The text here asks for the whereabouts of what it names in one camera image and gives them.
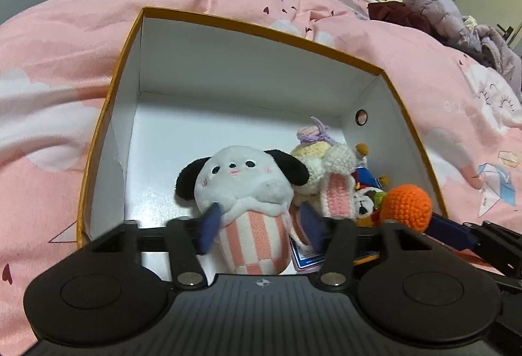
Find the orange crochet ball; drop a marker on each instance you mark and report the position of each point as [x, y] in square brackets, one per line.
[408, 207]

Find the white box with orange rim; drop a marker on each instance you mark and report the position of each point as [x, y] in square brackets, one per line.
[244, 66]

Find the white dog plush striped cup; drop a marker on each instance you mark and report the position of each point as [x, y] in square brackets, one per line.
[244, 184]

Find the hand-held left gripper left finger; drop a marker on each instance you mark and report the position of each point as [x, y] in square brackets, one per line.
[208, 229]

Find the small panda toy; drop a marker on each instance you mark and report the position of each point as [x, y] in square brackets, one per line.
[365, 203]

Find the blue white card pack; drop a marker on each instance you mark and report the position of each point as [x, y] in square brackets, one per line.
[306, 260]

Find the colourful toy figure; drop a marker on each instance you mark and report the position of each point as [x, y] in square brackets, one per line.
[367, 176]

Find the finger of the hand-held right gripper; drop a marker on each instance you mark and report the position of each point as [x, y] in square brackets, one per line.
[448, 233]

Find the maroon garment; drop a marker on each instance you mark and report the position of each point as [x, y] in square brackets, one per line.
[395, 15]

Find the white crochet bunny pink ears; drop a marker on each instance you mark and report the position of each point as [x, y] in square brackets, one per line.
[338, 193]

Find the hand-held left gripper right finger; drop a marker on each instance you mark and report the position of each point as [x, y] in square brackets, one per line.
[312, 231]

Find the pink printed blanket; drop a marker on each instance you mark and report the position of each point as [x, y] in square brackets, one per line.
[61, 54]

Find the purple yellow crochet cupcake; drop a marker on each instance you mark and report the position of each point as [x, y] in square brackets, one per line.
[310, 144]

